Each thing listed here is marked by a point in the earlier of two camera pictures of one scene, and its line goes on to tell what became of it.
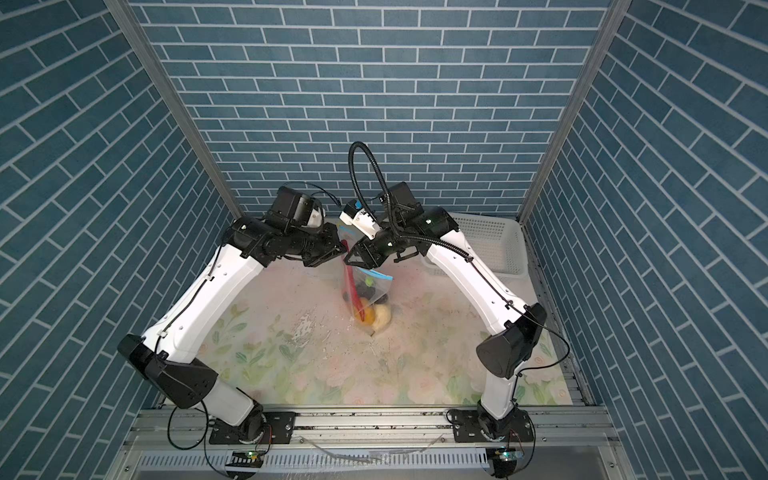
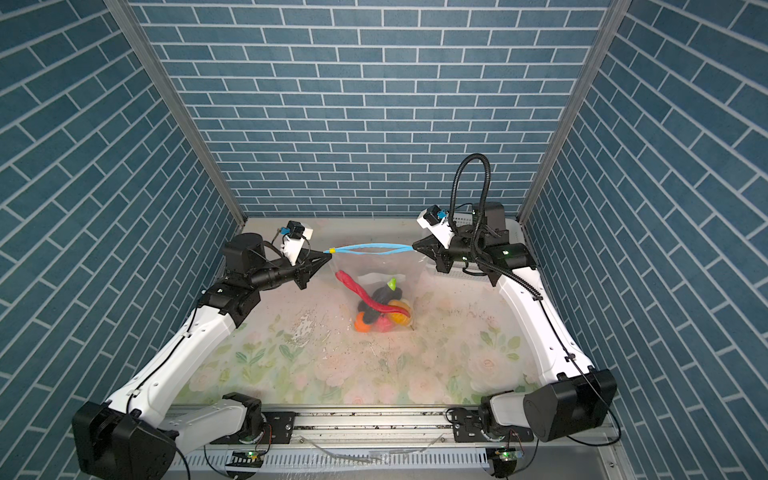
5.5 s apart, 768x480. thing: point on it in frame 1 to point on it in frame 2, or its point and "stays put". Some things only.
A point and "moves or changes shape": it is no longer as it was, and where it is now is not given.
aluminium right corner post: [615, 17] stays put
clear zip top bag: [365, 292] moves or changes shape
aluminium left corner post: [155, 63] stays put
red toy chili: [352, 282] to [341, 275]
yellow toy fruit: [368, 315] to [401, 318]
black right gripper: [366, 248] to [440, 255]
